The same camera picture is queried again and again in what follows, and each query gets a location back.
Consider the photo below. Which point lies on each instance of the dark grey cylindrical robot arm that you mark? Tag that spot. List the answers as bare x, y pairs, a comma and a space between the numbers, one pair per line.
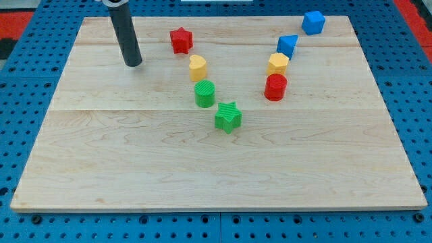
121, 19

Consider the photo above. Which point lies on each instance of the blue cube block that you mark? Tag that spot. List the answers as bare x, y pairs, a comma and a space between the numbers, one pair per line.
313, 22

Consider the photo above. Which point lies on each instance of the light wooden board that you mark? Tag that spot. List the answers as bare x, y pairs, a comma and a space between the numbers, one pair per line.
132, 139

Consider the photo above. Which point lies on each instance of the green star block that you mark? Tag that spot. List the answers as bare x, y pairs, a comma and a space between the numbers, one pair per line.
228, 117

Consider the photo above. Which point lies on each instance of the green cylinder block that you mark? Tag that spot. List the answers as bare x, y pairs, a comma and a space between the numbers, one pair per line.
204, 93

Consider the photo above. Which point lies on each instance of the yellow heart block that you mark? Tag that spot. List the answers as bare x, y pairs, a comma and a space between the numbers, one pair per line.
197, 68

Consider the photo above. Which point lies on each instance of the red cylinder block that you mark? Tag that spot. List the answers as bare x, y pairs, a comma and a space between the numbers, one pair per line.
275, 87

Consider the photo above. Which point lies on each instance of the yellow hexagon block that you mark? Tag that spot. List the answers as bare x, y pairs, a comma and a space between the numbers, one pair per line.
277, 64

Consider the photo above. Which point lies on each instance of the red star block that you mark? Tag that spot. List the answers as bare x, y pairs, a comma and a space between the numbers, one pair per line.
181, 40

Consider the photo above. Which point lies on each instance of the blue triangle block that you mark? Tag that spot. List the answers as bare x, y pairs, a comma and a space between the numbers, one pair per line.
286, 45

